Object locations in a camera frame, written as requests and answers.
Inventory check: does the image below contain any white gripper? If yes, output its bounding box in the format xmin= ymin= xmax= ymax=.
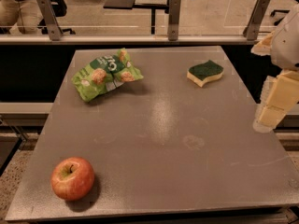
xmin=251 ymin=4 xmax=299 ymax=130

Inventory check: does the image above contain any green and yellow sponge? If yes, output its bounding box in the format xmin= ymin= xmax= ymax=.
xmin=187 ymin=60 xmax=224 ymax=88

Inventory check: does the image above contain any green snack bag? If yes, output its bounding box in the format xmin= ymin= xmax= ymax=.
xmin=72 ymin=49 xmax=144 ymax=102

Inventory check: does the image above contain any red apple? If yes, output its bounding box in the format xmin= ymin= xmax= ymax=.
xmin=50 ymin=157 xmax=94 ymax=201

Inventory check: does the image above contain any seated person in background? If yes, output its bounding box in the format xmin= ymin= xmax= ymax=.
xmin=0 ymin=0 xmax=68 ymax=35

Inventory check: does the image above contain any right metal bracket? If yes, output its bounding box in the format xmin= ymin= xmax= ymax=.
xmin=243 ymin=0 xmax=270 ymax=41

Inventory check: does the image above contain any metal bracket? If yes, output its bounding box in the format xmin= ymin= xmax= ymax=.
xmin=167 ymin=0 xmax=181 ymax=41
xmin=243 ymin=0 xmax=270 ymax=41
xmin=36 ymin=0 xmax=63 ymax=41

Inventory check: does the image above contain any middle metal bracket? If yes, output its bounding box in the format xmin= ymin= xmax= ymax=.
xmin=167 ymin=0 xmax=181 ymax=41

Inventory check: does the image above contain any left metal bracket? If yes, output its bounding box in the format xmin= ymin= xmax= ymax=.
xmin=36 ymin=0 xmax=63 ymax=41

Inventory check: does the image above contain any metal rail beam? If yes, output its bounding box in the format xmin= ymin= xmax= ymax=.
xmin=0 ymin=35 xmax=265 ymax=47

